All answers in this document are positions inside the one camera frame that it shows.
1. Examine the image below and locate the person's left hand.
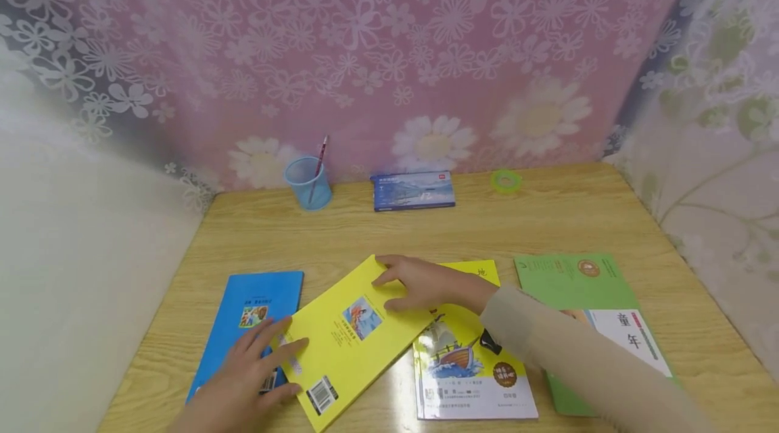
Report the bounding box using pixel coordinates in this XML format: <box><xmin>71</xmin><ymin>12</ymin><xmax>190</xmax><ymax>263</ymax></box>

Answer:
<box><xmin>169</xmin><ymin>316</ymin><xmax>310</xmax><ymax>433</ymax></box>

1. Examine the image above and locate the person's right hand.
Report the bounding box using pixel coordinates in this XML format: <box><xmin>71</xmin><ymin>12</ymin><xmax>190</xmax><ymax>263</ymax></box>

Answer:
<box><xmin>371</xmin><ymin>254</ymin><xmax>500</xmax><ymax>316</ymax></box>

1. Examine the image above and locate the plain yellow book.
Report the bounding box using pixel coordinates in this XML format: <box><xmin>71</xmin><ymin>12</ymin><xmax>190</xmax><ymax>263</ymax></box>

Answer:
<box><xmin>277</xmin><ymin>254</ymin><xmax>440</xmax><ymax>433</ymax></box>

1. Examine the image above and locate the person's right forearm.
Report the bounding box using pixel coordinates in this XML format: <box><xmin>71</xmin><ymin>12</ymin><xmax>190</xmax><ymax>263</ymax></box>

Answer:
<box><xmin>479</xmin><ymin>284</ymin><xmax>716</xmax><ymax>433</ymax></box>

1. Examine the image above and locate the blue book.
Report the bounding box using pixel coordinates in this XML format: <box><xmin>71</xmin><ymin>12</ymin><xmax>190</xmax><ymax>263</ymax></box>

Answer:
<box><xmin>185</xmin><ymin>271</ymin><xmax>305</xmax><ymax>407</ymax></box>

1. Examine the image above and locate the blue flat box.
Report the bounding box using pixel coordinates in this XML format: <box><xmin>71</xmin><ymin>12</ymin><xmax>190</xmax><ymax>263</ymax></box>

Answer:
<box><xmin>371</xmin><ymin>170</ymin><xmax>456</xmax><ymax>212</ymax></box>

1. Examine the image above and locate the black wrist band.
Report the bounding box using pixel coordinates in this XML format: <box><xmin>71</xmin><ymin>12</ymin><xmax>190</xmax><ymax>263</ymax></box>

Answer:
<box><xmin>479</xmin><ymin>328</ymin><xmax>504</xmax><ymax>357</ymax></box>

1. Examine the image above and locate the yellow book with ship picture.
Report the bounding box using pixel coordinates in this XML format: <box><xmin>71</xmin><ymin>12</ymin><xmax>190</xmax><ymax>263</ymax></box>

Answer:
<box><xmin>412</xmin><ymin>259</ymin><xmax>540</xmax><ymax>421</ymax></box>

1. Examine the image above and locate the blue mesh pen cup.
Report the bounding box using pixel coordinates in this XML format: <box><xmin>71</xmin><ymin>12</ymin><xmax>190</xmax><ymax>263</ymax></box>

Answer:
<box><xmin>283</xmin><ymin>156</ymin><xmax>333</xmax><ymax>212</ymax></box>

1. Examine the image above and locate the red pencil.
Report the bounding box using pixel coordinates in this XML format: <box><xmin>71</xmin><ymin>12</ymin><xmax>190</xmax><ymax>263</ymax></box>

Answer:
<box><xmin>307</xmin><ymin>134</ymin><xmax>330</xmax><ymax>205</ymax></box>

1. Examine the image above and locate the green tape roll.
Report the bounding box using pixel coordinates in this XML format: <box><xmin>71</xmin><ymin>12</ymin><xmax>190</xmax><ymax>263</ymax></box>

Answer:
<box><xmin>490</xmin><ymin>169</ymin><xmax>523</xmax><ymax>194</ymax></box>

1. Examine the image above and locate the green book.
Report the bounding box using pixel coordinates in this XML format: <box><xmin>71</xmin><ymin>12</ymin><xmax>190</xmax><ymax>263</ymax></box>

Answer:
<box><xmin>513</xmin><ymin>254</ymin><xmax>678</xmax><ymax>418</ymax></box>

